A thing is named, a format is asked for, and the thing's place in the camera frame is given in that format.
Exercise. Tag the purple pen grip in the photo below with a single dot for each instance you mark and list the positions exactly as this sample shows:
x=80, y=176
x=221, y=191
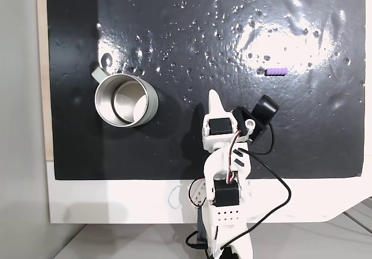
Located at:
x=276, y=71

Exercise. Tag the black rubber mat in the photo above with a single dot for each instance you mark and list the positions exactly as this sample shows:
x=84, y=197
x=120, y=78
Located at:
x=180, y=131

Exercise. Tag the stainless steel mug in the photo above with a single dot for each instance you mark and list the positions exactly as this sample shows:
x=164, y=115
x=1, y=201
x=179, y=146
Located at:
x=125, y=105

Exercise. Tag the grey table clamp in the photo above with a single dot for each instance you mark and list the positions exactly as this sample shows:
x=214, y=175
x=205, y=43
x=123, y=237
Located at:
x=201, y=227

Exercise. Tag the black camera with mount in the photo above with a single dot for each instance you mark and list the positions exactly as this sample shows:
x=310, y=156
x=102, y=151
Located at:
x=266, y=107

